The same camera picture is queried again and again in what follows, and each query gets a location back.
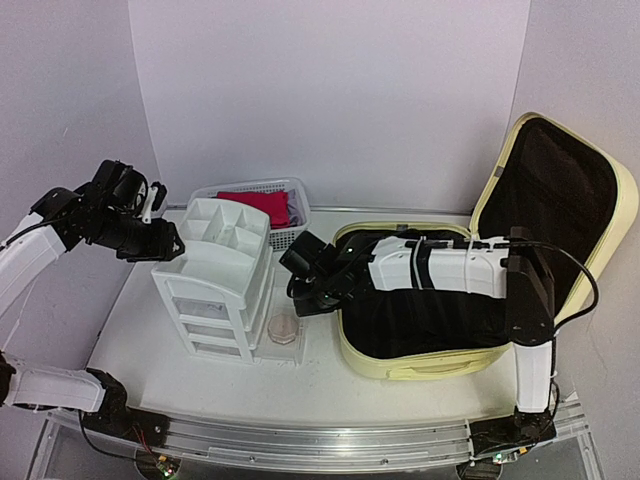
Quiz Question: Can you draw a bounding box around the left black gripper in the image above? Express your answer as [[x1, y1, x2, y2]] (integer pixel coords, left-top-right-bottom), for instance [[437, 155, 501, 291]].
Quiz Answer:
[[85, 208, 184, 263]]

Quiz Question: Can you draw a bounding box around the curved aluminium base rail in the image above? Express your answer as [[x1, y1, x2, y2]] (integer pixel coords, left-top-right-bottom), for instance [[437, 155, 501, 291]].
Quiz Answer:
[[27, 398, 604, 479]]

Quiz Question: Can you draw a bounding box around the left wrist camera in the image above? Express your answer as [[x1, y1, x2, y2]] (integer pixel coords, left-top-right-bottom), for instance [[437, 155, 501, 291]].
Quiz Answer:
[[139, 182, 167, 224]]

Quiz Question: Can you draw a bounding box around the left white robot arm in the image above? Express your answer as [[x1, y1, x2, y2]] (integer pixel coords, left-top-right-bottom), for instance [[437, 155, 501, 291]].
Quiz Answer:
[[1, 160, 185, 437]]

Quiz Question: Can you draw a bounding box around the pale yellow hard-shell suitcase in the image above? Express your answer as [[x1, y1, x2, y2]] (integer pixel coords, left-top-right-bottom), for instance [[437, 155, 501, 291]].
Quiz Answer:
[[335, 113, 639, 380]]

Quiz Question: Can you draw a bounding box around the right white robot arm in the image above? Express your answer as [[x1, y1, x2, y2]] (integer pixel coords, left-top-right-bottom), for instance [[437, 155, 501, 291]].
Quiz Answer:
[[280, 230, 555, 443]]

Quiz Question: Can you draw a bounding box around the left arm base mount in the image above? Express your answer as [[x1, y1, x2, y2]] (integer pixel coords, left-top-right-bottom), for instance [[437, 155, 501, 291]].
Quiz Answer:
[[81, 368, 169, 447]]

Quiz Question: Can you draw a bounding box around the white plastic drawer organizer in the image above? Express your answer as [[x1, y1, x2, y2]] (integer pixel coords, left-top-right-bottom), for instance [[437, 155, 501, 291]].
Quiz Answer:
[[151, 198, 304, 366]]

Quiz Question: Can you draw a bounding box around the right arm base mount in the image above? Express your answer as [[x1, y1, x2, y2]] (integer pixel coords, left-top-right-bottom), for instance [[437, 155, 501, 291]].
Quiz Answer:
[[470, 409, 556, 460]]

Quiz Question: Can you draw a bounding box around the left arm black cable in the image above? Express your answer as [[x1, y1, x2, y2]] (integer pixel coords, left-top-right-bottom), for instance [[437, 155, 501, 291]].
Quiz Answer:
[[0, 219, 151, 451]]

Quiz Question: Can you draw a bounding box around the red shirt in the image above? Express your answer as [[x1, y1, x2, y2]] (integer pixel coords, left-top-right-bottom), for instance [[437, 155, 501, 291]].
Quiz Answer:
[[216, 191, 290, 229]]

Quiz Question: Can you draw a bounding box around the lilac shirt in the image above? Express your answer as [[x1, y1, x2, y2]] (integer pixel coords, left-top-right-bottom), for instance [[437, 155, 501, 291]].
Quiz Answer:
[[287, 189, 306, 228]]

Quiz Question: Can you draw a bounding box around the white perforated plastic basket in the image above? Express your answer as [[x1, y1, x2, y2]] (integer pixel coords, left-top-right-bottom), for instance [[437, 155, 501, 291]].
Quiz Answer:
[[189, 177, 310, 252]]

